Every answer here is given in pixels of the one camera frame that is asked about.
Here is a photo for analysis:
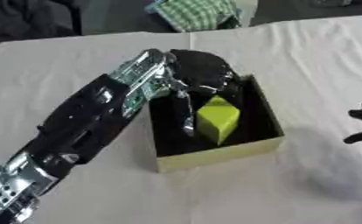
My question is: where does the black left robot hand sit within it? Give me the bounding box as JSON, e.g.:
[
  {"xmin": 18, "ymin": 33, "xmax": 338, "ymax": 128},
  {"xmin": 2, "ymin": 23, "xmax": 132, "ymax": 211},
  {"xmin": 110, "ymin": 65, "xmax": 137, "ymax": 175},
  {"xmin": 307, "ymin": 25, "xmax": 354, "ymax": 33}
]
[{"xmin": 164, "ymin": 48, "xmax": 242, "ymax": 137}]

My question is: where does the green and white checked cloth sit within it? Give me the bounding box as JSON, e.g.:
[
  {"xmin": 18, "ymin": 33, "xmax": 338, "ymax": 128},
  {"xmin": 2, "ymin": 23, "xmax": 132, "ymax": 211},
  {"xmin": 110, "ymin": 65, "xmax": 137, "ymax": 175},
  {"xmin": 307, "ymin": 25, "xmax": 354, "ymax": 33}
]
[{"xmin": 144, "ymin": 0, "xmax": 244, "ymax": 33}]

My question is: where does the tan cardboard box black inside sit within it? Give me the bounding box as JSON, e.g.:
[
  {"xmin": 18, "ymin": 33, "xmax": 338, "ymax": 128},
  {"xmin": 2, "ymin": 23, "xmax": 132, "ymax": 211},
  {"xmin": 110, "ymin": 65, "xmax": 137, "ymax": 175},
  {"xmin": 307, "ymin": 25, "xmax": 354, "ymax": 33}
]
[{"xmin": 145, "ymin": 74, "xmax": 287, "ymax": 173}]

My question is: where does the yellow-green block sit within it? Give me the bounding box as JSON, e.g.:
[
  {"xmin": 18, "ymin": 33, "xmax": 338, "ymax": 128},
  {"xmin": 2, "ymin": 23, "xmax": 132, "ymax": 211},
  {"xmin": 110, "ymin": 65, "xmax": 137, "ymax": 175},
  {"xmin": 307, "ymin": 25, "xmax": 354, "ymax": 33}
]
[{"xmin": 194, "ymin": 94, "xmax": 242, "ymax": 146}]

